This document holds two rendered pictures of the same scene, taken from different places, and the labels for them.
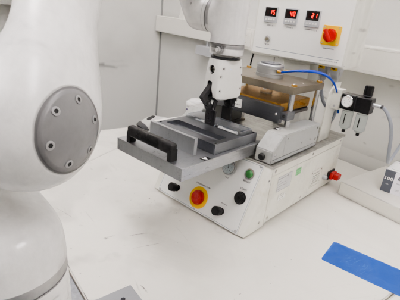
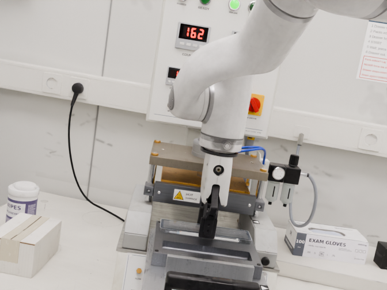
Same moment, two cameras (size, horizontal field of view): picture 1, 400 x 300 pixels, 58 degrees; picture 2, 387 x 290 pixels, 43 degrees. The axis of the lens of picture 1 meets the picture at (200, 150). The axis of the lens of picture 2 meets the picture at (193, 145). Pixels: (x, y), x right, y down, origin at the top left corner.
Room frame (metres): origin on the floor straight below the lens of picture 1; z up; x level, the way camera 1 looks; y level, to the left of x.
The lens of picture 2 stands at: (0.26, 0.66, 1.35)
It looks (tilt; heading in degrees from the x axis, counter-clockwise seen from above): 11 degrees down; 316
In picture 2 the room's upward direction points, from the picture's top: 9 degrees clockwise
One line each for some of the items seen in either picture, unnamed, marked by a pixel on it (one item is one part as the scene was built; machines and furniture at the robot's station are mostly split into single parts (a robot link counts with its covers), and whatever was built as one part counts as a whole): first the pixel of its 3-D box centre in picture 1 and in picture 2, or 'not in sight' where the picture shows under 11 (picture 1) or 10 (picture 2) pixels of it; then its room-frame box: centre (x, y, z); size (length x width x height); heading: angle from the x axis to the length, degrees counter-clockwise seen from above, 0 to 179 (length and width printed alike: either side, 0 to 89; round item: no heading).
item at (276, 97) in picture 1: (268, 90); (207, 174); (1.07, -0.18, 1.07); 0.22 x 0.17 x 0.10; 50
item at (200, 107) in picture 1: (212, 114); (140, 213); (1.11, -0.03, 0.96); 0.25 x 0.05 x 0.07; 140
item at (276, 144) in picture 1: (288, 140); (257, 231); (0.93, -0.24, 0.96); 0.26 x 0.05 x 0.07; 140
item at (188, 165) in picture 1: (193, 138); (205, 263); (0.84, 0.02, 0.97); 0.30 x 0.22 x 0.08; 140
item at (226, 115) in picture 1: (230, 108); (206, 208); (0.94, -0.07, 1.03); 0.03 x 0.03 x 0.07; 50
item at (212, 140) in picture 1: (206, 131); (204, 247); (0.88, -0.01, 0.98); 0.20 x 0.17 x 0.03; 50
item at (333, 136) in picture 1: (265, 132); (194, 222); (1.10, -0.20, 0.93); 0.46 x 0.35 x 0.01; 140
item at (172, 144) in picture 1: (150, 142); (211, 289); (0.74, 0.11, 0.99); 0.15 x 0.02 x 0.04; 50
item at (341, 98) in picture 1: (353, 109); (281, 180); (1.03, -0.43, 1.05); 0.15 x 0.05 x 0.15; 50
